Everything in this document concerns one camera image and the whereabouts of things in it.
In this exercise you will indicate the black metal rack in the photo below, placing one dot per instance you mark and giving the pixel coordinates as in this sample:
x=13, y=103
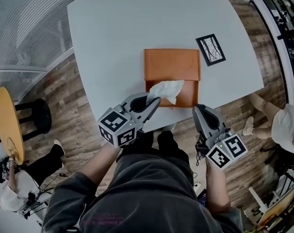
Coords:
x=285, y=28

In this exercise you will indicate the black office chair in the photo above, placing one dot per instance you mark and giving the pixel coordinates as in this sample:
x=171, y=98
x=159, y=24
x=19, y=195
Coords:
x=285, y=161

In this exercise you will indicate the yellow board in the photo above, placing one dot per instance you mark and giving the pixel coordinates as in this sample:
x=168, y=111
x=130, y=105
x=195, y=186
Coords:
x=280, y=205

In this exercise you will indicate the person's right forearm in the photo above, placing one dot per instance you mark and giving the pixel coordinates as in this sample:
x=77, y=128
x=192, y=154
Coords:
x=217, y=188

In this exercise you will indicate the person's grey shoe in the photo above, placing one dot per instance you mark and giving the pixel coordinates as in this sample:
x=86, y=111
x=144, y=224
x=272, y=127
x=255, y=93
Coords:
x=167, y=128

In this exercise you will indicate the person's grey sweatshirt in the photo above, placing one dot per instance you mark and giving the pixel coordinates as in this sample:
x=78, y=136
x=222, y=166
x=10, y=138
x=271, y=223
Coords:
x=142, y=198

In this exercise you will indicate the person's black trousers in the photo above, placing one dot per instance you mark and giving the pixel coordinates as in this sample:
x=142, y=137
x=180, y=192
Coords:
x=166, y=144

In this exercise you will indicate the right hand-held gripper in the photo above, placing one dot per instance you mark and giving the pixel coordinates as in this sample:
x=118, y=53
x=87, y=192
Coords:
x=224, y=149

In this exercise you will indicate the orange drawer box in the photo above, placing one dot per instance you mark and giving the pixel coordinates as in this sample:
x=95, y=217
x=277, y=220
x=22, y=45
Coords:
x=171, y=67

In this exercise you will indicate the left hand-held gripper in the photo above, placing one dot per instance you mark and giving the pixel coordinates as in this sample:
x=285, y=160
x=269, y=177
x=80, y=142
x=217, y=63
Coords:
x=118, y=127

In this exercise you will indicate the black phone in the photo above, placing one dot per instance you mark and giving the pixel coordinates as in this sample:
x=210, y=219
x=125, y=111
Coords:
x=202, y=198

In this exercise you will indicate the clear plastic bag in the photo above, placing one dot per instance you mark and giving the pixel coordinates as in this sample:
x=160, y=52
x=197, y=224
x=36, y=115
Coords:
x=166, y=88

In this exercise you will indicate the black stool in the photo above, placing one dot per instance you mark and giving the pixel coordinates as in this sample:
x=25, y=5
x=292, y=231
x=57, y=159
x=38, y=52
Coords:
x=41, y=115

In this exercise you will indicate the black picture frame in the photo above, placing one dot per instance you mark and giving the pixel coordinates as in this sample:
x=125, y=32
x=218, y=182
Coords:
x=210, y=49

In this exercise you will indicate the person's left forearm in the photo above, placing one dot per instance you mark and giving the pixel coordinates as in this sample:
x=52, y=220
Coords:
x=101, y=164

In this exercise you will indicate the yellow round table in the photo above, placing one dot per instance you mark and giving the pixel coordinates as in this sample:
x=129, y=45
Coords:
x=8, y=125

